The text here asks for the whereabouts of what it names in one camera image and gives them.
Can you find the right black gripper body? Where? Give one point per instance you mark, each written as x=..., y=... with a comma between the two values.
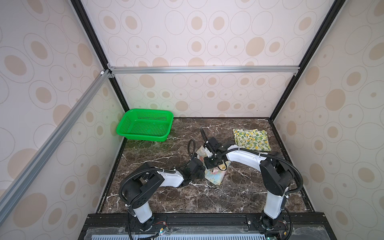
x=211, y=161

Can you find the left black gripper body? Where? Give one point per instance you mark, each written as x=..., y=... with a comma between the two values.
x=198, y=176

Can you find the pastel floral skirt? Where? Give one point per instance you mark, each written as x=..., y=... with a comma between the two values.
x=215, y=175

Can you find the lemon print skirt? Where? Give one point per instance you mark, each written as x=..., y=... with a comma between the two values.
x=252, y=139

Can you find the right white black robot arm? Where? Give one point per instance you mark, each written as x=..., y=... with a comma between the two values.
x=277, y=174

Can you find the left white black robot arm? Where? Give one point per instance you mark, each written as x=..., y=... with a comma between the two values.
x=138, y=187

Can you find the green plastic basket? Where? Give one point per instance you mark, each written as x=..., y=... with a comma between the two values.
x=146, y=125

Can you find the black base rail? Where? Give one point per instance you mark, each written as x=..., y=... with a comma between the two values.
x=292, y=226

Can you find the back aluminium rail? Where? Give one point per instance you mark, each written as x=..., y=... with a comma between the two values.
x=204, y=70

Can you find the aluminium rail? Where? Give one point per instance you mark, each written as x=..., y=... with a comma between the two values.
x=204, y=70
x=30, y=172

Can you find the right black frame post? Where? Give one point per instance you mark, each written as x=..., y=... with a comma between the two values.
x=325, y=26

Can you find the black frame post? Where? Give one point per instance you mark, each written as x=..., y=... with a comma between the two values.
x=94, y=40
x=325, y=26

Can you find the left aluminium rail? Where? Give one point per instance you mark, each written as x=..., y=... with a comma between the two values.
x=30, y=172

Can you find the left black frame post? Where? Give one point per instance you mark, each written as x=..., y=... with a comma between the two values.
x=94, y=40

